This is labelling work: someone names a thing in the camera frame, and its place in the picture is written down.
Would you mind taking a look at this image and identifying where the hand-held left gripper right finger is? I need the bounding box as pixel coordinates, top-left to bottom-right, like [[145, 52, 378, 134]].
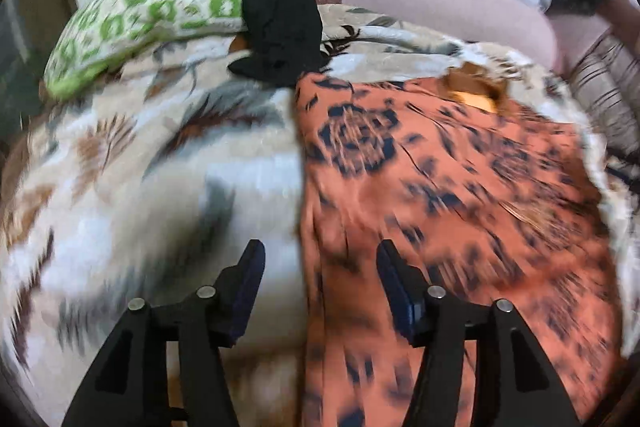
[[376, 239, 581, 427]]

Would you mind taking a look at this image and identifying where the beige leaf-print blanket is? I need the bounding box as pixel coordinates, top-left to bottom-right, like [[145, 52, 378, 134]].
[[0, 4, 640, 427]]

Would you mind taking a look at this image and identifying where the green patterned pillow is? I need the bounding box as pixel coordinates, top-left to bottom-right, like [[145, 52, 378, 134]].
[[44, 0, 261, 100]]

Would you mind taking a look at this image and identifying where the striped beige cloth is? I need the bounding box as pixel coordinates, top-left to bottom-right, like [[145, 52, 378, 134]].
[[565, 32, 640, 168]]

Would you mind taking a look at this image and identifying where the orange floral cloth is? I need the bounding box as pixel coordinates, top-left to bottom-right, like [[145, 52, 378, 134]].
[[292, 74, 626, 427]]

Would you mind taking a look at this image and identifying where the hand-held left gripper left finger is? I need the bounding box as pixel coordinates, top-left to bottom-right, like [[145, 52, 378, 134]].
[[62, 239, 266, 427]]

